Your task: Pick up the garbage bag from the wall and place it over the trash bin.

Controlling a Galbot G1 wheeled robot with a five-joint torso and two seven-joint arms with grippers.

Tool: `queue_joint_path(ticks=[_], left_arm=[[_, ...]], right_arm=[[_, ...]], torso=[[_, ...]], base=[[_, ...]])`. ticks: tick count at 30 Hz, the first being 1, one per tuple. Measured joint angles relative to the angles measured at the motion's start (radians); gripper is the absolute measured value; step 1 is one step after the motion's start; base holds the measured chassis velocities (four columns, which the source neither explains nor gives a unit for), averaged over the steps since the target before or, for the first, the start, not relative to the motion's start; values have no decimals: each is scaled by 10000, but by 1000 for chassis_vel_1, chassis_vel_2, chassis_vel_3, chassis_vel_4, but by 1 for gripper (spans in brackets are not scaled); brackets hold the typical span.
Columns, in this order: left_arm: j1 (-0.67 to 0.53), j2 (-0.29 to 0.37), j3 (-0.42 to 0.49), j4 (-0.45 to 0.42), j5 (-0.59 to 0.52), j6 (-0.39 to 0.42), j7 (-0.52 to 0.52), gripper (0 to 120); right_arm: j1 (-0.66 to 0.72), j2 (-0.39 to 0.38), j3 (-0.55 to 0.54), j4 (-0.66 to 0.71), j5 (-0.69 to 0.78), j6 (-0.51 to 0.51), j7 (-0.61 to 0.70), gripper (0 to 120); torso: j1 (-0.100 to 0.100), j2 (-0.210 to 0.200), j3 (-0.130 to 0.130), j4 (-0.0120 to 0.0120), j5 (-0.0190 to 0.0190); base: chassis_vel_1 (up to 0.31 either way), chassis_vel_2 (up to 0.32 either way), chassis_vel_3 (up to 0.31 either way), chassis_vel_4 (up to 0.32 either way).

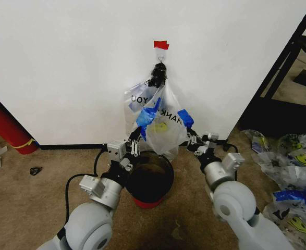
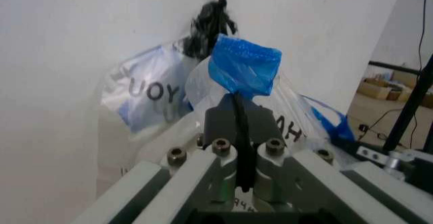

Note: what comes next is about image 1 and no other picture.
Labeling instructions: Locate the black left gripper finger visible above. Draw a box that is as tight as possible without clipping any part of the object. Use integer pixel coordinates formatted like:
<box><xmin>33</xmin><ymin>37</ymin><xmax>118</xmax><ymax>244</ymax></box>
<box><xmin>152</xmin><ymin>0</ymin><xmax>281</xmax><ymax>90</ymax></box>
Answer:
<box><xmin>127</xmin><ymin>126</ymin><xmax>143</xmax><ymax>155</ymax></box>
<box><xmin>132</xmin><ymin>128</ymin><xmax>148</xmax><ymax>157</ymax></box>

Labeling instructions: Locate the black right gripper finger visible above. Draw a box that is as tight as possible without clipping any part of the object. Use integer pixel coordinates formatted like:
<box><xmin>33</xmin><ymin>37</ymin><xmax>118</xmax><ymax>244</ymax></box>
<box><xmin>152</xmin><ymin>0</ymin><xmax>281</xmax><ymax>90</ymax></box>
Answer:
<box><xmin>185</xmin><ymin>127</ymin><xmax>196</xmax><ymax>152</ymax></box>
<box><xmin>189</xmin><ymin>128</ymin><xmax>205</xmax><ymax>145</ymax></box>

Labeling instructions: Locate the clear printed garbage bag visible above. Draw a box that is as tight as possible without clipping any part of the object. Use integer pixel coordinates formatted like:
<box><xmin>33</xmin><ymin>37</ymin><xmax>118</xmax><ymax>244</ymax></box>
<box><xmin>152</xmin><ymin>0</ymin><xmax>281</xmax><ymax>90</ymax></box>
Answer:
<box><xmin>121</xmin><ymin>61</ymin><xmax>195</xmax><ymax>163</ymax></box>

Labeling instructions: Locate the black trash bin red base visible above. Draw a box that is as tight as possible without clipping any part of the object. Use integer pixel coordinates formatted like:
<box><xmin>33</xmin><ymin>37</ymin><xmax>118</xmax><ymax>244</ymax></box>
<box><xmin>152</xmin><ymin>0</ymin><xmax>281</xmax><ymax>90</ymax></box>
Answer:
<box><xmin>123</xmin><ymin>151</ymin><xmax>175</xmax><ymax>210</ymax></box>

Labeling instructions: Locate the crumpled clear plastic bag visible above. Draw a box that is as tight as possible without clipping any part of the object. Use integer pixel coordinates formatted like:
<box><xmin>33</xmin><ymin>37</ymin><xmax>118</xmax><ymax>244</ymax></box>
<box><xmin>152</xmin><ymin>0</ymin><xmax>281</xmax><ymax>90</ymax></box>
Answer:
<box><xmin>242</xmin><ymin>129</ymin><xmax>270</xmax><ymax>157</ymax></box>

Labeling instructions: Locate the clear bag yellow smiley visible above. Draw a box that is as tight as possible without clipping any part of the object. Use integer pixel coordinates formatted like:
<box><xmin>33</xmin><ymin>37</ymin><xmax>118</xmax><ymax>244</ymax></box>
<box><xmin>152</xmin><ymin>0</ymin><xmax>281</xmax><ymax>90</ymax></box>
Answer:
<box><xmin>262</xmin><ymin>205</ymin><xmax>306</xmax><ymax>250</ymax></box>
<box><xmin>258</xmin><ymin>132</ymin><xmax>306</xmax><ymax>191</ymax></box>

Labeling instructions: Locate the clear bag blue print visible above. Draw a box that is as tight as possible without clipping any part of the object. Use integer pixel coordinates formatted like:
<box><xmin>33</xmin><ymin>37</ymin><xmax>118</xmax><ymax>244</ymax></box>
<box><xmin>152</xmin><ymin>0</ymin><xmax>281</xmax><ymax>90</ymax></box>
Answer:
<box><xmin>272</xmin><ymin>189</ymin><xmax>306</xmax><ymax>212</ymax></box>

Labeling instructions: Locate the black baseboard strip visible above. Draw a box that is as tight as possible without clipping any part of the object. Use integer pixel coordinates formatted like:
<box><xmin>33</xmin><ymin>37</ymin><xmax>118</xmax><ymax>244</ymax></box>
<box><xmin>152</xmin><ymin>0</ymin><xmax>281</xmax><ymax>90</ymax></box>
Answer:
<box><xmin>39</xmin><ymin>142</ymin><xmax>109</xmax><ymax>151</ymax></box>

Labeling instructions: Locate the black square block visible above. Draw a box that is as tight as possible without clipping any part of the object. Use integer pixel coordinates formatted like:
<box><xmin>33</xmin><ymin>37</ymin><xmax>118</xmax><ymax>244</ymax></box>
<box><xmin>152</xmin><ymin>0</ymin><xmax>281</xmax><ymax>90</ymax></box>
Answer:
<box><xmin>293</xmin><ymin>68</ymin><xmax>306</xmax><ymax>87</ymax></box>

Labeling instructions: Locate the red fire extinguisher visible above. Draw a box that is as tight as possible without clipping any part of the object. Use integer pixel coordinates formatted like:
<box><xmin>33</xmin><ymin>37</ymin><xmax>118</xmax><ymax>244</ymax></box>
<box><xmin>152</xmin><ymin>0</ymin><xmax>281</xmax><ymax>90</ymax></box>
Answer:
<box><xmin>0</xmin><ymin>91</ymin><xmax>39</xmax><ymax>156</ymax></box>

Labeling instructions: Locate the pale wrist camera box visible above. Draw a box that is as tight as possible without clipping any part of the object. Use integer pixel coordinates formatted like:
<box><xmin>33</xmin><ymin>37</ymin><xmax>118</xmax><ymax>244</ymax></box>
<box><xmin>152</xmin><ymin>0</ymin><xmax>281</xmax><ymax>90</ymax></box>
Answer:
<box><xmin>202</xmin><ymin>132</ymin><xmax>219</xmax><ymax>148</ymax></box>
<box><xmin>107</xmin><ymin>140</ymin><xmax>129</xmax><ymax>164</ymax></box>

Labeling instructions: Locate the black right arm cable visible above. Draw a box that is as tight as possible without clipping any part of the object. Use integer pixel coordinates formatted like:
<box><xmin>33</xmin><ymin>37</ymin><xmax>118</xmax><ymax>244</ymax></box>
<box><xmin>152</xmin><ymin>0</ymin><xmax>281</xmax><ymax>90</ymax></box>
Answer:
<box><xmin>219</xmin><ymin>142</ymin><xmax>240</xmax><ymax>183</ymax></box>

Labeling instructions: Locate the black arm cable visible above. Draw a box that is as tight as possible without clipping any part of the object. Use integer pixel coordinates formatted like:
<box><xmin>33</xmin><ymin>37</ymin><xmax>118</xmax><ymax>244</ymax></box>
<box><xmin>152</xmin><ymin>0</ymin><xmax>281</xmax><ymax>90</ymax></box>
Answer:
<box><xmin>219</xmin><ymin>142</ymin><xmax>240</xmax><ymax>183</ymax></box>
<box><xmin>63</xmin><ymin>149</ymin><xmax>109</xmax><ymax>236</ymax></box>

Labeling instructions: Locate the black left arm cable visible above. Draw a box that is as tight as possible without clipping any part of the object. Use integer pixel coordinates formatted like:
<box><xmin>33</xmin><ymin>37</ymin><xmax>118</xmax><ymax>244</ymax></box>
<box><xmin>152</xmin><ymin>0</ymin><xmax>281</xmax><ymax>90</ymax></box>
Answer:
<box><xmin>63</xmin><ymin>149</ymin><xmax>109</xmax><ymax>236</ymax></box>

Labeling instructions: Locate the black metal frame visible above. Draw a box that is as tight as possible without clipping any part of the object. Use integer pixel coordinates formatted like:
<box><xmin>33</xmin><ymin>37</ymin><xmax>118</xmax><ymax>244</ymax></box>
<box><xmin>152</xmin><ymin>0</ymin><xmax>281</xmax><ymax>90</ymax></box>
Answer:
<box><xmin>235</xmin><ymin>0</ymin><xmax>306</xmax><ymax>139</ymax></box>

